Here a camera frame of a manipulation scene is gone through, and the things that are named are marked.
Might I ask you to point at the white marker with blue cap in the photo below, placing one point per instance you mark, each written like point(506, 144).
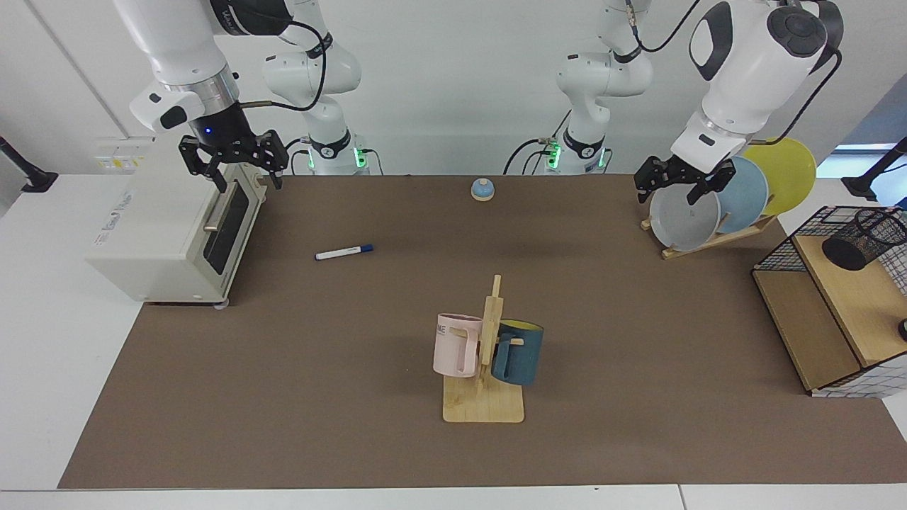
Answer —
point(344, 252)

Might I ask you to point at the black mesh pen holder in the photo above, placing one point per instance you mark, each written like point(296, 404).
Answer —
point(850, 251)

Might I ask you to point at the grey plate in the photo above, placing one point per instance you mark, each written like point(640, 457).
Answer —
point(684, 223)

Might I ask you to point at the light blue plate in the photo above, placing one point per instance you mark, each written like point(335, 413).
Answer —
point(744, 195)

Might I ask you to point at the wooden plate rack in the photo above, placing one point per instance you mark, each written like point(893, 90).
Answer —
point(708, 242)

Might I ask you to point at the pale toaster oven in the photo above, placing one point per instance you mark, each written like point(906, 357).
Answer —
point(156, 234)

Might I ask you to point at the yellow plate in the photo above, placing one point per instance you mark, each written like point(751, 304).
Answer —
point(786, 170)

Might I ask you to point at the white socket box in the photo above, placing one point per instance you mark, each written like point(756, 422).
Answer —
point(120, 152)

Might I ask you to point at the small blue round bell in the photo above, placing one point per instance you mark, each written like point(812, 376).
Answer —
point(482, 190)

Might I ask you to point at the dark blue cup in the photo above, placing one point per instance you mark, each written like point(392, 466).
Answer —
point(521, 358)

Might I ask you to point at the brown table cloth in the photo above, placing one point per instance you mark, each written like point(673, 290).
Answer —
point(283, 389)

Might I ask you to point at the pink cup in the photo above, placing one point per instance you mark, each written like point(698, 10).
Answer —
point(453, 347)

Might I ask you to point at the wooden cup stand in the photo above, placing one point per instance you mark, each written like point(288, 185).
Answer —
point(483, 407)

